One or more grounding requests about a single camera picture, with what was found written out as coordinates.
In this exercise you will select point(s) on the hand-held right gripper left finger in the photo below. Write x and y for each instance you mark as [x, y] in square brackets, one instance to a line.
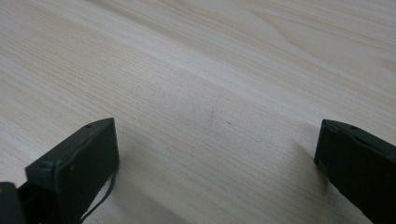
[77, 165]

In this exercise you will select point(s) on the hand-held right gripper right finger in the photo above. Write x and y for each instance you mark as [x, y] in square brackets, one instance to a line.
[358, 168]

